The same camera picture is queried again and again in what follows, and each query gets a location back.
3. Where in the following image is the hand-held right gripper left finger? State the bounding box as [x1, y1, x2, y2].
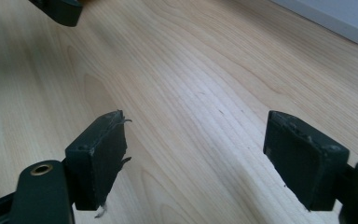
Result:
[64, 109, 129, 211]

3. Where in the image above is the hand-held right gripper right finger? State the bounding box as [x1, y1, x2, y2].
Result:
[262, 110, 351, 212]

